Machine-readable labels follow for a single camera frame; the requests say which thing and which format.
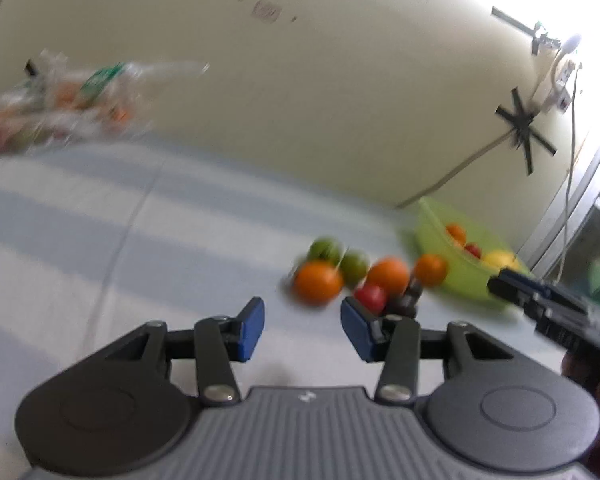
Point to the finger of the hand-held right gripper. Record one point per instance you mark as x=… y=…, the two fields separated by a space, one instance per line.
x=525 y=280
x=507 y=292

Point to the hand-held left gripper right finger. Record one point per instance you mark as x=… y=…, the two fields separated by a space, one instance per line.
x=356 y=332

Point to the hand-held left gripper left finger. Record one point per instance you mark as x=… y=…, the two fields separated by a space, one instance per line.
x=250 y=332

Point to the red apple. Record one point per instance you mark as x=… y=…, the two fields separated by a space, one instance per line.
x=371 y=297

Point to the dark purple fruit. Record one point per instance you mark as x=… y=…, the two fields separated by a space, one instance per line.
x=404 y=304

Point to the orange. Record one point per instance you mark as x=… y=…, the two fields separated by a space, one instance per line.
x=318 y=282
x=456 y=234
x=389 y=275
x=431 y=269

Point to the green round fruit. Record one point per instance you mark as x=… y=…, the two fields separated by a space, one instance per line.
x=325 y=250
x=355 y=266

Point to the green plastic bowl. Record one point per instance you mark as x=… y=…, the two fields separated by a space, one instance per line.
x=445 y=270

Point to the person's right hand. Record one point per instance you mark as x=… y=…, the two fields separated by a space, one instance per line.
x=587 y=370

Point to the yellow lemon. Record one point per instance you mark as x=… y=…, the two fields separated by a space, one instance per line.
x=500 y=259

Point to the red tomato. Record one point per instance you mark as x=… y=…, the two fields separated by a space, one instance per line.
x=472 y=250

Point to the striped bed sheet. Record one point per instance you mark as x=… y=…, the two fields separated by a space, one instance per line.
x=130 y=240

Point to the black tape cross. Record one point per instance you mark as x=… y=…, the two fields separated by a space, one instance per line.
x=522 y=122

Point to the white power strip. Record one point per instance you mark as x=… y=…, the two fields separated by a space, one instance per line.
x=557 y=80

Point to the black tape strip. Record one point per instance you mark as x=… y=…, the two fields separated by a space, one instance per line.
x=512 y=20

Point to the clear plastic bag of produce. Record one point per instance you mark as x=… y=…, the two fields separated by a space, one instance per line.
x=70 y=100

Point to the grey window frame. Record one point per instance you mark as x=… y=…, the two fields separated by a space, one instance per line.
x=580 y=195

